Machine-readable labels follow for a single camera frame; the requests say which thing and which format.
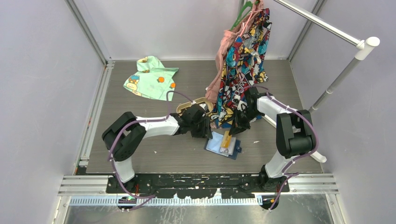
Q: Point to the yellow VIP credit card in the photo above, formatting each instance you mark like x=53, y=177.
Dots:
x=226, y=140

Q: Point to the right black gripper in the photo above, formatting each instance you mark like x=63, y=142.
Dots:
x=238, y=126

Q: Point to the beige oval tray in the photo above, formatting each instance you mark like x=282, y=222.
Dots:
x=202, y=102

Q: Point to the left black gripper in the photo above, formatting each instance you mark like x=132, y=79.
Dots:
x=206, y=131

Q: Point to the colourful comic print garment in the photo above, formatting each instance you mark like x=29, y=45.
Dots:
x=244, y=67

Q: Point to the pink hanging garment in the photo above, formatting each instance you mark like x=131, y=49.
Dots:
x=244, y=27

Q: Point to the green clothes hanger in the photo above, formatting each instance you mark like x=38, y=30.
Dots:
x=245, y=7

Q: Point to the navy blue card holder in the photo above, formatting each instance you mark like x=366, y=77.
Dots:
x=213, y=145

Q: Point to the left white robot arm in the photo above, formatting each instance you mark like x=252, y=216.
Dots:
x=123, y=137

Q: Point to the white credit card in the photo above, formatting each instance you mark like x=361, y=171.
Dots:
x=226, y=151

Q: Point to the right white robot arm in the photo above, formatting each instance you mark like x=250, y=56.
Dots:
x=295, y=135

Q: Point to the green cartoon child shirt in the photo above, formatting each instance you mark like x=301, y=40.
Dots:
x=152, y=80

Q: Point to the white clothes rack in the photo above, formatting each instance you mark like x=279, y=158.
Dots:
x=328, y=47

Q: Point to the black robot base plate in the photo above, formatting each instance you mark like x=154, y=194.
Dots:
x=197, y=186

